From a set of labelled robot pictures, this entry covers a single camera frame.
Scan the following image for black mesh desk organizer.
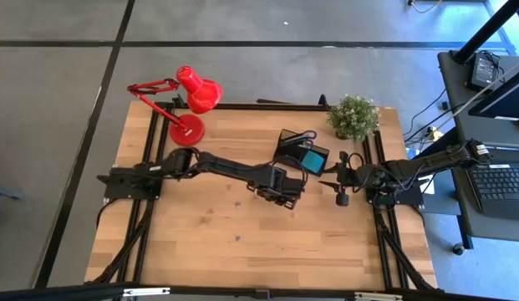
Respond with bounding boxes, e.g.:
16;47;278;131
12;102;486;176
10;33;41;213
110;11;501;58
272;128;331;177

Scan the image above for black aluminium table frame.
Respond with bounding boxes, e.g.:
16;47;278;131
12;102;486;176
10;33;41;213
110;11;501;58
0;94;511;301

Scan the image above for black slanted pole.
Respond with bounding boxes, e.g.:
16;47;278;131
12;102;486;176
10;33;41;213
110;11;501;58
452;0;519;64

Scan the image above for dark grey side desk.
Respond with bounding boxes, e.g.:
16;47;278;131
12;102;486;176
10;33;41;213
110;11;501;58
436;49;519;243

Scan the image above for black laptop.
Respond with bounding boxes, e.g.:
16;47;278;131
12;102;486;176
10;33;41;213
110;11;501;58
466;162;519;222

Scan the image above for blue-handled scissors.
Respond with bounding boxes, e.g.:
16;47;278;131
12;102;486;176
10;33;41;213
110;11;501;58
288;130;319;146

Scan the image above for green potted plant black pot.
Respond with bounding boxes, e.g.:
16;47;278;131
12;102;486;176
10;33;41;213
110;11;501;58
325;94;380;142

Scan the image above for black monitor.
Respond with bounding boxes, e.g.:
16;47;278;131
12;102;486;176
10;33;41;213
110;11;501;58
467;66;519;123

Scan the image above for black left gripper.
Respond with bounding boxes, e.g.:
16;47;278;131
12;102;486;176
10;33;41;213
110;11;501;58
249;164;307;211

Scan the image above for black power adapter box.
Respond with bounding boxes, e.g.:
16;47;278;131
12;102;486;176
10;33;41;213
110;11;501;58
466;53;501;92

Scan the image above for blue sticky note pad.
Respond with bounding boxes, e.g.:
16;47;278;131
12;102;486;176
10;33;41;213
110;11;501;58
300;149;325;175

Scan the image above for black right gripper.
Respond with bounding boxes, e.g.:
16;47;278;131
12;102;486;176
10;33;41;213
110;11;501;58
318;150;371;207

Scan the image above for red desk lamp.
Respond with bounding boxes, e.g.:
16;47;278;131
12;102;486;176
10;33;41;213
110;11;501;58
126;65;225;147

